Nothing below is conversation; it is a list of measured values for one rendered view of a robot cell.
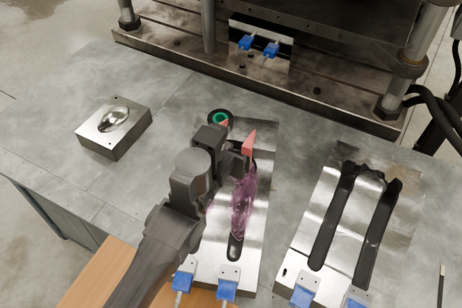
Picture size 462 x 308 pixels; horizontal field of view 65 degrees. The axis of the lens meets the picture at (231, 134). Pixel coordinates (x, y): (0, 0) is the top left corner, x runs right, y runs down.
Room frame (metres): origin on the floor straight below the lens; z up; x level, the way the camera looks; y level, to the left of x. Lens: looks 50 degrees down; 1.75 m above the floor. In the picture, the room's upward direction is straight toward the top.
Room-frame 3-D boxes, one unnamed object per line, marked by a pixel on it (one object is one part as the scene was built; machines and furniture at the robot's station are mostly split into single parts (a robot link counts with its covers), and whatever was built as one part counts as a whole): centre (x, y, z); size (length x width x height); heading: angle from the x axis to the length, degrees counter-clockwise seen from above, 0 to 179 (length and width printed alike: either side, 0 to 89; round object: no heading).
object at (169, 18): (1.49, -0.22, 0.76); 1.30 x 0.84 x 0.07; 62
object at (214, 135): (0.38, 0.03, 1.25); 0.07 x 0.06 x 0.11; 63
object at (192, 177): (0.30, 0.08, 1.24); 0.12 x 0.09 x 0.12; 154
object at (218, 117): (0.73, 0.03, 0.93); 0.08 x 0.08 x 0.04
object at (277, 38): (1.40, -0.23, 0.87); 0.50 x 0.27 x 0.17; 152
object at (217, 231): (0.53, 0.02, 0.86); 0.50 x 0.26 x 0.11; 169
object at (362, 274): (0.43, -0.32, 0.92); 0.35 x 0.16 x 0.09; 152
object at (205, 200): (0.33, 0.06, 1.21); 0.07 x 0.06 x 0.07; 154
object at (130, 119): (0.79, 0.39, 0.84); 0.20 x 0.15 x 0.07; 152
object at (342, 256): (0.44, -0.33, 0.87); 0.50 x 0.26 x 0.14; 152
